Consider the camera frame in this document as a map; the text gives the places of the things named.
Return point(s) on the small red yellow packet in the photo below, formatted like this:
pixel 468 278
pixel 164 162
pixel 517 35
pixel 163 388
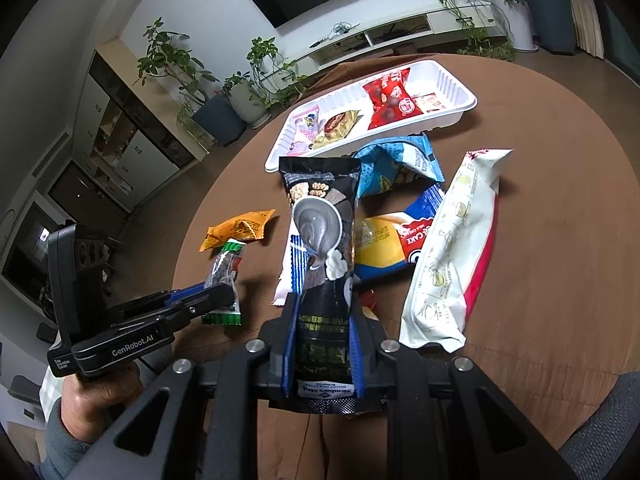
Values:
pixel 367 305

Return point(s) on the bushy plant in white pot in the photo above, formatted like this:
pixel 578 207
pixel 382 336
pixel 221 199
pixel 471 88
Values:
pixel 520 25

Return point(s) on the plant in grey-white pot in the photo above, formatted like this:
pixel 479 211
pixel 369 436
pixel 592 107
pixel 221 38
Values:
pixel 247 105

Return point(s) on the gold snack packet red label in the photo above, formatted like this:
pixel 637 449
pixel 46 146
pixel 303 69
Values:
pixel 337 127

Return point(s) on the white television cabinet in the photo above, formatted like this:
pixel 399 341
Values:
pixel 400 30

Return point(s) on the dark shelf unit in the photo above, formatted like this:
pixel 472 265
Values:
pixel 25 270

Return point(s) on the white wall cabinet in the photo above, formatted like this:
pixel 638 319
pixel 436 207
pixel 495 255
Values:
pixel 135 160

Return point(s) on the long white snack packet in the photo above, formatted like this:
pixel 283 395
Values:
pixel 450 255

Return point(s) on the person's left hand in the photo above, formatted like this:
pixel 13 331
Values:
pixel 95 400

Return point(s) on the green-edged clear snack packet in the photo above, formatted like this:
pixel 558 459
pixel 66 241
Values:
pixel 225 272

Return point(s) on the person's left forearm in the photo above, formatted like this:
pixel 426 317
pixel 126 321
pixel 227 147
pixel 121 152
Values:
pixel 65 450

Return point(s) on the black snack packet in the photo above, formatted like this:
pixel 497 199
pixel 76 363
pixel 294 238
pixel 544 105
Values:
pixel 322 220

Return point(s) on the blue yellow cake packet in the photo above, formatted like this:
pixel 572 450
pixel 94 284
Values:
pixel 385 250

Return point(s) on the person's right leg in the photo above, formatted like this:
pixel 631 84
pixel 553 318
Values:
pixel 605 430

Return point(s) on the leafy tree in blue pot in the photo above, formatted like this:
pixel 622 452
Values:
pixel 220 120

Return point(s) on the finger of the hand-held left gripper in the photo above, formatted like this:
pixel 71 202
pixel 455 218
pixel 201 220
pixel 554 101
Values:
pixel 182 295
pixel 215 299

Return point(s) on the beige curtain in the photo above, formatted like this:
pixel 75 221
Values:
pixel 585 15

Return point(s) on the round brown table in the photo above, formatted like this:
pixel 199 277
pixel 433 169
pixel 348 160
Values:
pixel 540 210

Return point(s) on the orange snack packet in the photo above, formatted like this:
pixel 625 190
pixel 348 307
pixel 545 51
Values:
pixel 237 230

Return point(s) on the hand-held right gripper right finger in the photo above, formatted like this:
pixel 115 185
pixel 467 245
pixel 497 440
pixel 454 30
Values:
pixel 359 355

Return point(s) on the purple cartoon snack packet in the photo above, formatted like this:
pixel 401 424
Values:
pixel 305 130

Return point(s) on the white plastic tray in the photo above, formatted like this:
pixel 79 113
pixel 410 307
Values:
pixel 450 90

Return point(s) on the light blue snack packet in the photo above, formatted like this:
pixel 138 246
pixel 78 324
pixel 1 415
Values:
pixel 395 165

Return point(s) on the glass sliding door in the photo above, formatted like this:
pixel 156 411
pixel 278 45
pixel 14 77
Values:
pixel 622 45

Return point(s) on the trailing vine plant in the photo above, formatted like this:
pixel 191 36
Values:
pixel 480 40
pixel 277 70

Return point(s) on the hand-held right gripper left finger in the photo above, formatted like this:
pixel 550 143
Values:
pixel 289 350

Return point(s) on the remote control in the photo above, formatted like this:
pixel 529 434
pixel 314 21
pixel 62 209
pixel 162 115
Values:
pixel 317 43

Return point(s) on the blue striped white packet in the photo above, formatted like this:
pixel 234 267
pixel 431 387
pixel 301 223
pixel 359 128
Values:
pixel 292 270

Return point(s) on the small red white packet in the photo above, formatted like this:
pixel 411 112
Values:
pixel 430 102

